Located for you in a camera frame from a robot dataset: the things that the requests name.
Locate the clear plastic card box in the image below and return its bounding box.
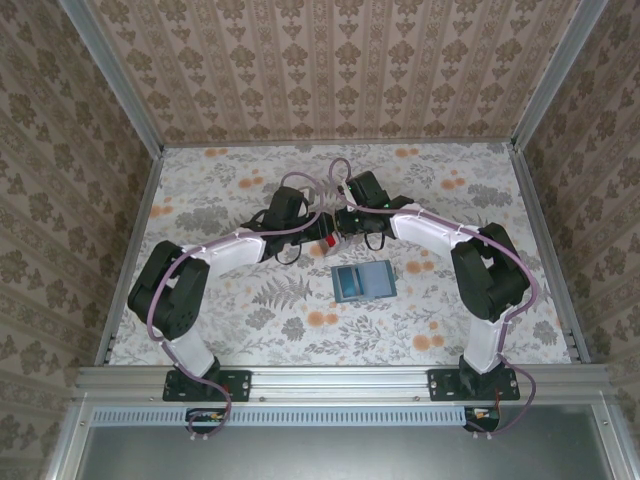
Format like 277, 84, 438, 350
323, 232, 362, 260

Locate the blue card holder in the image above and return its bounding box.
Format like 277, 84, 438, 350
330, 260, 397, 303

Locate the black controller box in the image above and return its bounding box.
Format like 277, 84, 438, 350
185, 407, 227, 435
463, 405, 502, 432

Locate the grey metal panel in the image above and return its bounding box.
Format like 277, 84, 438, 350
47, 399, 640, 480

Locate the aluminium back rail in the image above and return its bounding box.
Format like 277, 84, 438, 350
162, 139, 516, 150

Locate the aluminium mounting rail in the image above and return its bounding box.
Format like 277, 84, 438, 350
74, 363, 615, 404

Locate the aluminium side rail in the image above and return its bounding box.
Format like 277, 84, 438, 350
508, 143, 592, 365
94, 147, 166, 366

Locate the purple cable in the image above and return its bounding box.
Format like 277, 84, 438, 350
327, 157, 544, 441
147, 171, 326, 442

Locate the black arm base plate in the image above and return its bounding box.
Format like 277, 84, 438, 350
163, 368, 252, 403
427, 368, 521, 403

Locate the grey slotted cable duct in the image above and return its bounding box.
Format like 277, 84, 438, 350
92, 405, 465, 427

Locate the aluminium frame post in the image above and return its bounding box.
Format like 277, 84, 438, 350
57, 0, 166, 157
510, 0, 610, 151

